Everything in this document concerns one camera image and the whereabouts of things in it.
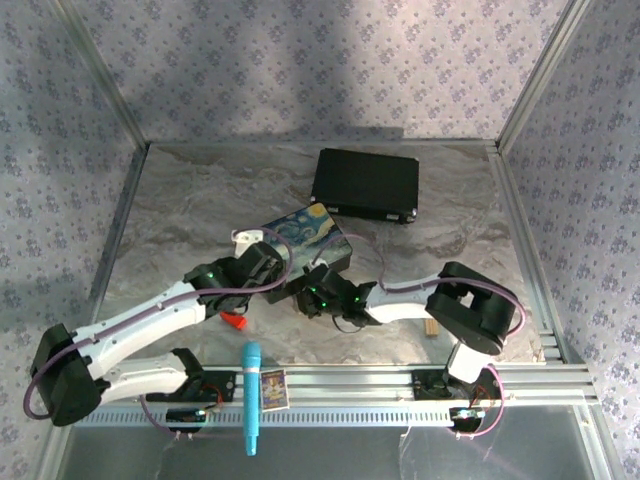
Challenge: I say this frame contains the red padlock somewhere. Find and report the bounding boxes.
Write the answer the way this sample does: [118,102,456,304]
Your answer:
[220,310,250,333]

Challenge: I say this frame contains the starry night print box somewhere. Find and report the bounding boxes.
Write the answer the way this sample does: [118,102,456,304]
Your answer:
[261,202,354,305]

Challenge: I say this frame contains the small picture card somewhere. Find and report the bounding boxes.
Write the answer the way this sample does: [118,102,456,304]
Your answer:
[261,369,291,412]

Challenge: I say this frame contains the black hard case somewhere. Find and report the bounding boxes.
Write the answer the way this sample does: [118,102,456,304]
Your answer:
[309,147,420,224]

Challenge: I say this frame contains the blue marker pen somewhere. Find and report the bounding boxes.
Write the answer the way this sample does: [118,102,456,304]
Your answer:
[241,341,262,457]

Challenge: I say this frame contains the black left controller board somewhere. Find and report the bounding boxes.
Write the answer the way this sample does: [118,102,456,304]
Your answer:
[165,407,207,434]

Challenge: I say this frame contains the black controller board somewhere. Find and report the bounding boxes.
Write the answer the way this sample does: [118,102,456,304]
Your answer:
[165,407,207,434]
[448,406,487,432]

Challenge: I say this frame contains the black right controller board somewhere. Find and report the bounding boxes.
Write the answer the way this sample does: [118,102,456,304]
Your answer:
[448,406,487,432]

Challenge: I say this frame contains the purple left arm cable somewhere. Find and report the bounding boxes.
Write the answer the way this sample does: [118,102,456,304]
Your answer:
[24,232,294,421]

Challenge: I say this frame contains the aluminium frame rail with slots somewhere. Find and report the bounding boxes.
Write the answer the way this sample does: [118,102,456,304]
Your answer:
[72,363,594,432]

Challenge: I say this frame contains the aluminium table side rail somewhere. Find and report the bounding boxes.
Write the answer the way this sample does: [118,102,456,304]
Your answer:
[490,143,569,362]
[88,143,151,351]

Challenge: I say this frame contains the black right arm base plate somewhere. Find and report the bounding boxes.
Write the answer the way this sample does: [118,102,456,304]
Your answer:
[412,368,502,402]

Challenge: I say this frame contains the aluminium frame post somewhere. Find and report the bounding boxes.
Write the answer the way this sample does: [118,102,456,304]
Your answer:
[497,0,591,151]

